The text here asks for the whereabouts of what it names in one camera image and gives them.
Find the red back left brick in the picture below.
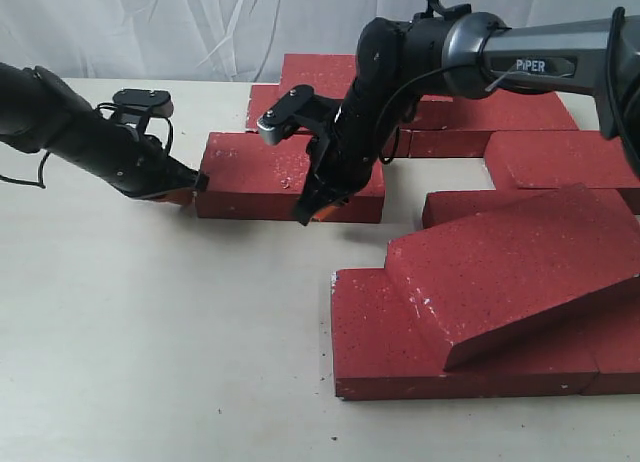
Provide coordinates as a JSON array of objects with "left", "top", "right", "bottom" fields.
[{"left": 246, "top": 84, "right": 342, "bottom": 135}]

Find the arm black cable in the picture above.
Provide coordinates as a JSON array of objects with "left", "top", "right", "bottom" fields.
[
  {"left": 0, "top": 149, "right": 51, "bottom": 189},
  {"left": 377, "top": 0, "right": 531, "bottom": 166}
]

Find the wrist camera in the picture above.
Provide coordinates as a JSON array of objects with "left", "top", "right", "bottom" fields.
[
  {"left": 257, "top": 85, "right": 315, "bottom": 146},
  {"left": 112, "top": 88, "right": 174, "bottom": 118}
]

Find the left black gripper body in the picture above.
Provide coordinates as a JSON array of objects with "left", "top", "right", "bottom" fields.
[{"left": 49, "top": 109, "right": 208, "bottom": 200}]

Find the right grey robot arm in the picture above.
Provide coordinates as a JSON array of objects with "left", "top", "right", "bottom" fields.
[{"left": 293, "top": 8, "right": 639, "bottom": 224}]

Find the white backdrop curtain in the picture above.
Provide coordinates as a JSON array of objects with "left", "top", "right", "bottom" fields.
[{"left": 0, "top": 0, "right": 640, "bottom": 89}]

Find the red middle right brick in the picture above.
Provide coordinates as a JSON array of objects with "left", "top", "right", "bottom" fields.
[{"left": 484, "top": 131, "right": 639, "bottom": 214}]

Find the red front left brick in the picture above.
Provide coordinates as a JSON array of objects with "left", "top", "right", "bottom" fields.
[{"left": 331, "top": 268, "right": 599, "bottom": 401}]

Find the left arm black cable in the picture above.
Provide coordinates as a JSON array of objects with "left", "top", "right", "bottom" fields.
[{"left": 0, "top": 149, "right": 51, "bottom": 189}]

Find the red third row brick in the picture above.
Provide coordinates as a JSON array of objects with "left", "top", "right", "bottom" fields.
[{"left": 422, "top": 189, "right": 639, "bottom": 228}]

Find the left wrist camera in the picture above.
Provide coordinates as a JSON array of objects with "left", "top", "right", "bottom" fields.
[{"left": 112, "top": 88, "right": 174, "bottom": 118}]

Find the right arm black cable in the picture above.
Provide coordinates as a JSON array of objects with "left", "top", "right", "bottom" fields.
[{"left": 377, "top": 0, "right": 531, "bottom": 166}]

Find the red front right brick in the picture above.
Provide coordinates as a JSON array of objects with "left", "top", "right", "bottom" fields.
[{"left": 582, "top": 302, "right": 639, "bottom": 396}]

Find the red top stacked brick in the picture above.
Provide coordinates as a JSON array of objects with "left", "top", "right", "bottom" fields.
[{"left": 279, "top": 54, "right": 356, "bottom": 99}]

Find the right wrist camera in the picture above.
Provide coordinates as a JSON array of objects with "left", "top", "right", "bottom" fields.
[{"left": 257, "top": 85, "right": 315, "bottom": 146}]

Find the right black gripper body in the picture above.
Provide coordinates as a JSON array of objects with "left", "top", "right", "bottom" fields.
[{"left": 293, "top": 74, "right": 400, "bottom": 226}]

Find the red back right brick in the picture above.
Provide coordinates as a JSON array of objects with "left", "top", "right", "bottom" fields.
[{"left": 395, "top": 90, "right": 578, "bottom": 158}]

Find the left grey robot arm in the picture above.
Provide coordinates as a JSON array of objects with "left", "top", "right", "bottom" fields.
[{"left": 1, "top": 64, "right": 209, "bottom": 205}]

